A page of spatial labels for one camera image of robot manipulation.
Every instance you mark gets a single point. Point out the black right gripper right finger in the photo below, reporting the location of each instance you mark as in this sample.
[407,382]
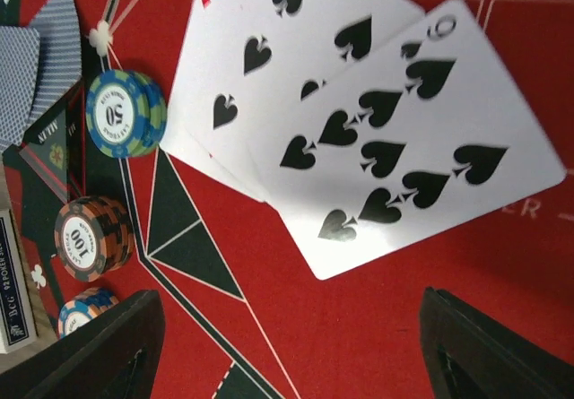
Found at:
[468,354]

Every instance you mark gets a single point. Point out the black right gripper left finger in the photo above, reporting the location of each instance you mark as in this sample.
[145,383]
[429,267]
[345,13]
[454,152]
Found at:
[116,355]

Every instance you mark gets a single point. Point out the red black chips seat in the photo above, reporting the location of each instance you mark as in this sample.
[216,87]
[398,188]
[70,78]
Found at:
[93,235]

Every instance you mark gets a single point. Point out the nine of spades card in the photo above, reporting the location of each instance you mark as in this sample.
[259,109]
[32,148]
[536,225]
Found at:
[427,133]

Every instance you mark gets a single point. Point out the teal chips seat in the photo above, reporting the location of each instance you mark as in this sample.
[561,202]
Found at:
[126,113]

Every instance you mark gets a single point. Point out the white face-up card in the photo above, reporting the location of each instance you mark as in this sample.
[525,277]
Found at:
[177,141]

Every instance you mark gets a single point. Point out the dealt cards seat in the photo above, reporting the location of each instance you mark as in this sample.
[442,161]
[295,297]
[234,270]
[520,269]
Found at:
[39,64]

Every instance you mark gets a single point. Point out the six of spades card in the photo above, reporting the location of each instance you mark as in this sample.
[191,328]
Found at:
[251,59]

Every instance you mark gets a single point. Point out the round red black poker mat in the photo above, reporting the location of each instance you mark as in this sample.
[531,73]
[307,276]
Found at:
[245,317]

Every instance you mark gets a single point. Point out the green triangular all-in marker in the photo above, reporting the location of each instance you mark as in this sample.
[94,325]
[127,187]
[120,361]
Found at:
[54,146]

